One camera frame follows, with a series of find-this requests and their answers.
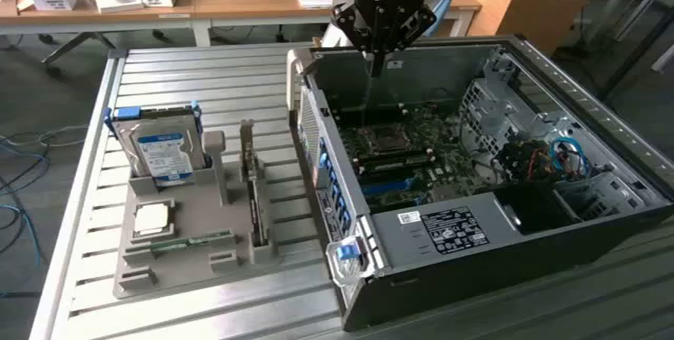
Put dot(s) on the wooden cabinet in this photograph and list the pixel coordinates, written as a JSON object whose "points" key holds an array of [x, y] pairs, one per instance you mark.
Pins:
{"points": [[536, 1]]}

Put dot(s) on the silver disk bay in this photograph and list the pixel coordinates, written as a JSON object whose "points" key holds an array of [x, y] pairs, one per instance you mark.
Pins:
{"points": [[600, 198]]}

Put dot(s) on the hard disk in blue carrier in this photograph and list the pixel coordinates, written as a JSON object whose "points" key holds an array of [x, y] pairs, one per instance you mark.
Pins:
{"points": [[163, 154]]}

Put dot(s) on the silver CPU chip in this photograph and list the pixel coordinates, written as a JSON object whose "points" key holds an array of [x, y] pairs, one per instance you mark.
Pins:
{"points": [[149, 217]]}

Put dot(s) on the CPU socket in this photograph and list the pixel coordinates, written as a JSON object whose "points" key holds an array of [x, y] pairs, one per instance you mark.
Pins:
{"points": [[384, 139]]}

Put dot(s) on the silver metal drive cage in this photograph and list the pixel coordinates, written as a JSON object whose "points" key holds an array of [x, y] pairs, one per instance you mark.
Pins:
{"points": [[490, 119]]}

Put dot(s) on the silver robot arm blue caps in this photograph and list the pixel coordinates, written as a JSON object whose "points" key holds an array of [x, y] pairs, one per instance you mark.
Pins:
{"points": [[333, 38]]}

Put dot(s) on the black open PC case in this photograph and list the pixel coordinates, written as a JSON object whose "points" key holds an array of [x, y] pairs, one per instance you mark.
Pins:
{"points": [[473, 288]]}

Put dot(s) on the grey wheeled desk leg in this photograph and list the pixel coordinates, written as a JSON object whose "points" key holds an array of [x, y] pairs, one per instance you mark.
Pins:
{"points": [[68, 46]]}

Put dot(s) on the blue case latch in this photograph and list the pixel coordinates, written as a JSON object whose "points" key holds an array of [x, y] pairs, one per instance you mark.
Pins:
{"points": [[347, 251]]}

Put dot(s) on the grey power supply unit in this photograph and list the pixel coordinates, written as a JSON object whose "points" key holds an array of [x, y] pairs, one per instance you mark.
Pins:
{"points": [[400, 245]]}

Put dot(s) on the grey parts rack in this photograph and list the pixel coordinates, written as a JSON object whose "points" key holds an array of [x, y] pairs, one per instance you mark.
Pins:
{"points": [[200, 214]]}

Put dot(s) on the black installed RAM stick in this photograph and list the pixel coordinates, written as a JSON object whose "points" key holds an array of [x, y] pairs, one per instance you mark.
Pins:
{"points": [[395, 165]]}

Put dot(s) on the green RAM stick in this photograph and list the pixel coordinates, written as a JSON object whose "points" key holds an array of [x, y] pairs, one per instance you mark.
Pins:
{"points": [[184, 242]]}

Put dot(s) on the graphics card with metal bracket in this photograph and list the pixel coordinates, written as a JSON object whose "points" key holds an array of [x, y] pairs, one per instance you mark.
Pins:
{"points": [[255, 198]]}

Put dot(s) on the wooden desk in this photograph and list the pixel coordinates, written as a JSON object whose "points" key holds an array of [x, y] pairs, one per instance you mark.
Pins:
{"points": [[236, 1]]}

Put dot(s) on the green motherboard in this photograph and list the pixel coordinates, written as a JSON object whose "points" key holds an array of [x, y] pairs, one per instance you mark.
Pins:
{"points": [[447, 174]]}

